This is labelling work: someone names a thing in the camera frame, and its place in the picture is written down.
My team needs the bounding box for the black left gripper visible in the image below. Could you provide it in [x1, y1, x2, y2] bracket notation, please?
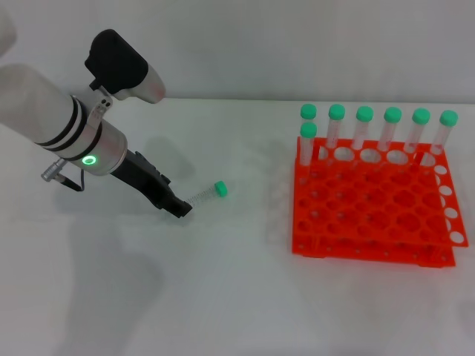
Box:
[110, 150, 194, 219]

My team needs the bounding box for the clear graduated tube green cap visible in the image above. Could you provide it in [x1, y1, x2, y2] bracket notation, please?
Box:
[185, 180, 229, 208]

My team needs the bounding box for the clear test tube green cap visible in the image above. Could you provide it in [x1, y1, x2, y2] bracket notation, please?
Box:
[325, 104, 347, 168]
[299, 121, 318, 183]
[350, 105, 374, 170]
[402, 108, 431, 168]
[300, 103, 318, 127]
[421, 110, 459, 168]
[376, 106, 403, 170]

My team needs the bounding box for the orange test tube rack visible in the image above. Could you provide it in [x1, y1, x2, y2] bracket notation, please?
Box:
[290, 136, 469, 268]

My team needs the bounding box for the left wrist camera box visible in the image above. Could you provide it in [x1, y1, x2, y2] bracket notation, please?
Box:
[84, 28, 166, 106]

